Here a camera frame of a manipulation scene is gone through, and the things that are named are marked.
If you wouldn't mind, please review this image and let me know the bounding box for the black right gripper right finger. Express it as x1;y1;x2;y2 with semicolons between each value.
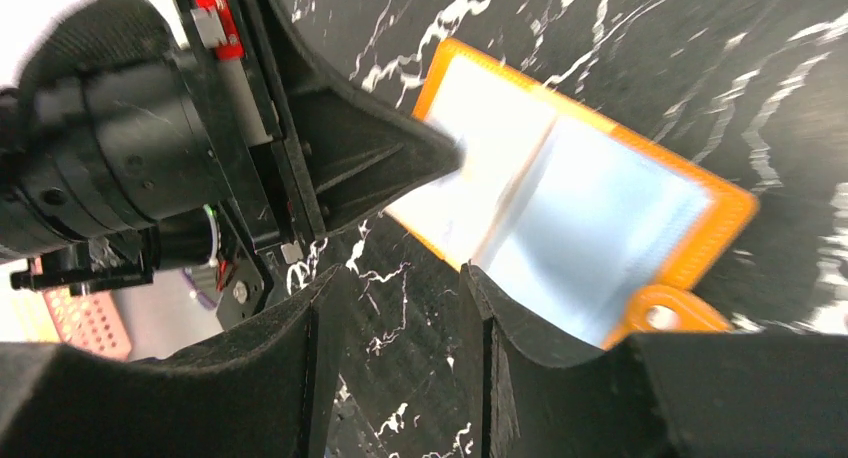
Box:
459;265;847;457

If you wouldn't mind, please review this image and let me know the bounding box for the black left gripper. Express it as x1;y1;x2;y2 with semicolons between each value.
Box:
1;0;312;290

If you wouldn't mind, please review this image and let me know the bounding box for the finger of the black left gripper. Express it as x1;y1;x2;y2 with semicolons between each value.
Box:
251;0;463;240

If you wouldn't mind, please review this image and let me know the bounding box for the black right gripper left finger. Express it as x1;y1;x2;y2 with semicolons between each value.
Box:
1;266;352;457

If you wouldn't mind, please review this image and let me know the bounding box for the orange leather card holder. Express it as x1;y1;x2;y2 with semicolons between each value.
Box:
388;39;758;348

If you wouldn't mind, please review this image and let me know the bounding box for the pink perforated box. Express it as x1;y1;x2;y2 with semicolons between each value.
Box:
40;287;133;361

